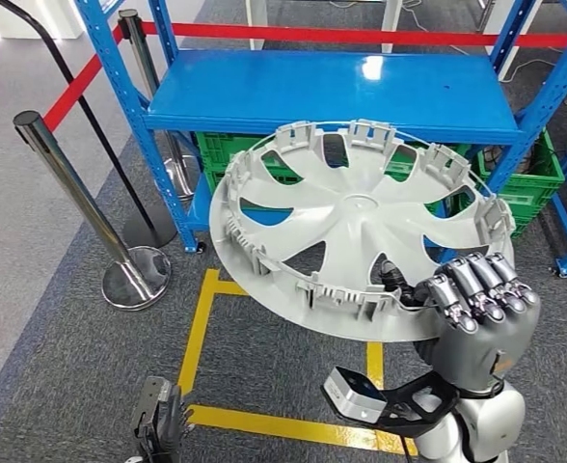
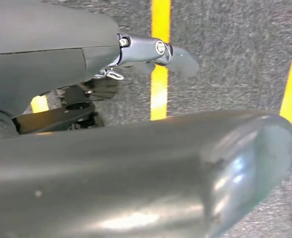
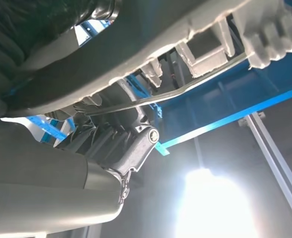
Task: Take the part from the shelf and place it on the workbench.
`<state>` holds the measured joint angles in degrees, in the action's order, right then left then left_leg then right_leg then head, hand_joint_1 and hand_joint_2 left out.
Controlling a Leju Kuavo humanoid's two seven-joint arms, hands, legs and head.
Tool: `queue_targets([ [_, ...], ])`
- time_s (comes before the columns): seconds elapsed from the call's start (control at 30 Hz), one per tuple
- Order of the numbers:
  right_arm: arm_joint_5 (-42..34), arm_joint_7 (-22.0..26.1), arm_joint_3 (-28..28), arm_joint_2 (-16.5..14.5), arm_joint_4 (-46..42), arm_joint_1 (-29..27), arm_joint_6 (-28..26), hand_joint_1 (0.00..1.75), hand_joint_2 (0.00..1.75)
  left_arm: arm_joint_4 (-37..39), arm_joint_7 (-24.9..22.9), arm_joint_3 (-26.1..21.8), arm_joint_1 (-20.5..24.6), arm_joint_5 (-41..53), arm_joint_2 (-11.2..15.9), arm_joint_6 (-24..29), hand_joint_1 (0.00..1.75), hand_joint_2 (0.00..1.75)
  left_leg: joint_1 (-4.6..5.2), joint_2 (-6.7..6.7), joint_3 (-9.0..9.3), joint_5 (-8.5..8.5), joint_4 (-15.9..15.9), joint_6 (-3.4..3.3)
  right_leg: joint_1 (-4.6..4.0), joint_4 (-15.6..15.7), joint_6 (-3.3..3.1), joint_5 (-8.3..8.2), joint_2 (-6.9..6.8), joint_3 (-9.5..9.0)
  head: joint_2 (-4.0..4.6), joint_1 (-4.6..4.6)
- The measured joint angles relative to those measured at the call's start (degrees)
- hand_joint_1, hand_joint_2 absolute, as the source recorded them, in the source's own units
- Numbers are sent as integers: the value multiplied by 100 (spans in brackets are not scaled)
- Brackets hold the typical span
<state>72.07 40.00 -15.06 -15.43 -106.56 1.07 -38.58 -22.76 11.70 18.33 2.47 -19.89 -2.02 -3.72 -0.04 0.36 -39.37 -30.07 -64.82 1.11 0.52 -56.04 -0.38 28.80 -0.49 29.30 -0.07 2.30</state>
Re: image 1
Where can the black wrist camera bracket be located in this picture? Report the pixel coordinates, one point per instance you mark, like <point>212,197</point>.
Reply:
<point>394,409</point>

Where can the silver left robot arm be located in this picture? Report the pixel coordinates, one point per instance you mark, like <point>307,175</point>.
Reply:
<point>134,460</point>

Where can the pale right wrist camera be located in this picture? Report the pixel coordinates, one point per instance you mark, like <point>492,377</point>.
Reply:
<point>353,396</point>

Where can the grey plastic wheel hubcap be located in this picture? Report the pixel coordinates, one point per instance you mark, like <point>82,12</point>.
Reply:
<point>356,217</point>

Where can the dark left robot hand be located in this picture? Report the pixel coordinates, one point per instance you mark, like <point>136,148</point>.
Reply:
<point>172,422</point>

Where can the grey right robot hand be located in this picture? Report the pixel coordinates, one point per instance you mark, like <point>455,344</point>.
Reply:
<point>486,345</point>

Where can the black stanchion post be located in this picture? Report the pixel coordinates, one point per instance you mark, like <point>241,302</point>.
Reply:
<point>151,227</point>

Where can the white desk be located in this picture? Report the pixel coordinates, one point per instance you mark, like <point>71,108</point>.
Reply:
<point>508,64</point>
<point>257,25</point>

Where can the red barrier belt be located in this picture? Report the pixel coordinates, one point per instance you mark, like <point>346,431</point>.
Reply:
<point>78,86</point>
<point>312,33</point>

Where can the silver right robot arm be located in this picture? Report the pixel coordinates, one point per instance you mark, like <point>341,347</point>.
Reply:
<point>495,422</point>

